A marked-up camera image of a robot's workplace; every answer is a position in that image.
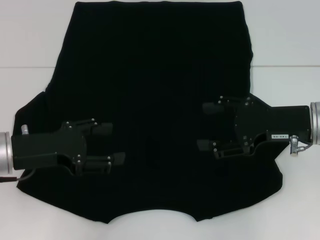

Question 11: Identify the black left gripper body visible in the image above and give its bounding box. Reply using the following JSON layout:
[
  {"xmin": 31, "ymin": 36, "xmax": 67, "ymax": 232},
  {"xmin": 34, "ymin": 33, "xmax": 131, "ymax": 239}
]
[{"xmin": 11, "ymin": 120, "xmax": 87, "ymax": 176}]

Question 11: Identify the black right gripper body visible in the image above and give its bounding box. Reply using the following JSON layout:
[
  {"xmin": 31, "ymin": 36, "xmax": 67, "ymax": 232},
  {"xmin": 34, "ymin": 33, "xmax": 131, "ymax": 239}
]
[{"xmin": 234, "ymin": 97, "xmax": 311, "ymax": 155}]

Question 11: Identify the black shirt with white print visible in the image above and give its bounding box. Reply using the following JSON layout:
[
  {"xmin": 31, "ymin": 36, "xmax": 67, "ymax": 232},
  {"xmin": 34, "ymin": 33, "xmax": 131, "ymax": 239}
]
[{"xmin": 13, "ymin": 0, "xmax": 285, "ymax": 218}]

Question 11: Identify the left gripper cable with connectors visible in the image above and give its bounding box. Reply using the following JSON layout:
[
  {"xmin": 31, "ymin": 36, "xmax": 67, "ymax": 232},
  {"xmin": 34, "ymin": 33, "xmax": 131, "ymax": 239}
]
[{"xmin": 0, "ymin": 124, "xmax": 36, "ymax": 183}]

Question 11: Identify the gripper cable with connectors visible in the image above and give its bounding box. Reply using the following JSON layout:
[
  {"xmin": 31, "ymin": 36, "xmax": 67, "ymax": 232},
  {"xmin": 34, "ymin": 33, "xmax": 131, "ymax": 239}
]
[
  {"xmin": 0, "ymin": 124, "xmax": 36, "ymax": 183},
  {"xmin": 289, "ymin": 134, "xmax": 315, "ymax": 158}
]

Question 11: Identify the right gripper cable with connectors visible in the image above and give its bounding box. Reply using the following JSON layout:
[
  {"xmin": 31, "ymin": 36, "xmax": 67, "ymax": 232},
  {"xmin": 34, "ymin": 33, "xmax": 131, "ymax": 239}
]
[{"xmin": 289, "ymin": 134, "xmax": 315, "ymax": 158}]

